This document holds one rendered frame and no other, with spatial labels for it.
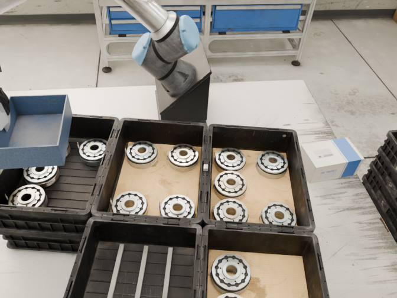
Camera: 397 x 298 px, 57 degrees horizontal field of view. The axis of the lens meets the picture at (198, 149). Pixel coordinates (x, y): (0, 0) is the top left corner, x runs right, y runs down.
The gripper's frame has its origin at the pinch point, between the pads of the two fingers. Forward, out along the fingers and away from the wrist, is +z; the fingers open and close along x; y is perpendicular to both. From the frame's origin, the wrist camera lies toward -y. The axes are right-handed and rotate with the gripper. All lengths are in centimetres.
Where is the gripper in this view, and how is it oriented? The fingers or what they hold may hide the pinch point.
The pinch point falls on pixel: (3, 125)
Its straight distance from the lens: 103.3
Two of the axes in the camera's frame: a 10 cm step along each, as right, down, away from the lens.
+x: 9.9, -1.3, 0.2
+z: 0.8, 6.9, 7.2
